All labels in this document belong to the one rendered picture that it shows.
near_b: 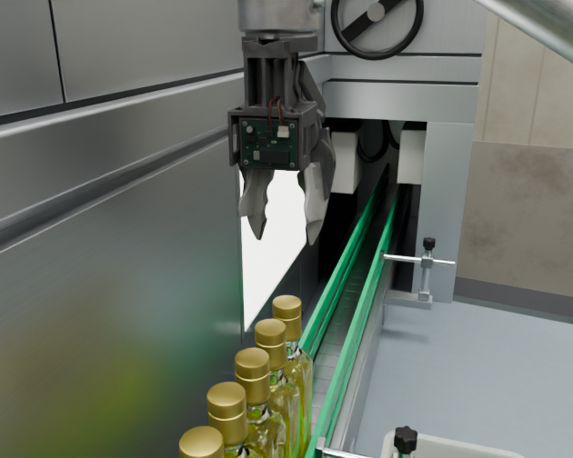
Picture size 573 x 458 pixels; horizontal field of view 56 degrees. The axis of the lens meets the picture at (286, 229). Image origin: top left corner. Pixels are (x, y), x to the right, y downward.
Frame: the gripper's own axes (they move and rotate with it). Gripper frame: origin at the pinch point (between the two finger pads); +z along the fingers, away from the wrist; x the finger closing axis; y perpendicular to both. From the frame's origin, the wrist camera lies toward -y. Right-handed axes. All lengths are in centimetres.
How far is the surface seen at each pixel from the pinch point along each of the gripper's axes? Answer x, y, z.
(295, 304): 1.1, 0.5, 9.0
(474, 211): 39, -238, 74
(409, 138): 8, -94, 8
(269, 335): 0.2, 7.3, 9.1
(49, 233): -12.4, 21.6, -6.4
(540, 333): 44, -74, 51
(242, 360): -1.0, 12.3, 9.0
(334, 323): -2, -43, 37
